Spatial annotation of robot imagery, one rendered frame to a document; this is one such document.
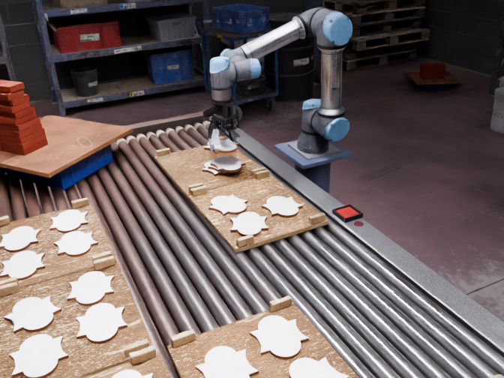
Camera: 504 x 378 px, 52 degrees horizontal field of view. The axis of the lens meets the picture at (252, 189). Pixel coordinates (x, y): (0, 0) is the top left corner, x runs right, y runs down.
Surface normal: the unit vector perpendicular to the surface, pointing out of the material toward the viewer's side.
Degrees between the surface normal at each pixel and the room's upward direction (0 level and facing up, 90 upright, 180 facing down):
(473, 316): 0
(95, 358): 0
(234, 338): 0
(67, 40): 90
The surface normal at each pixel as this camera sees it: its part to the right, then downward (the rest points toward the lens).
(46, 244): -0.04, -0.89
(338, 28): 0.40, 0.34
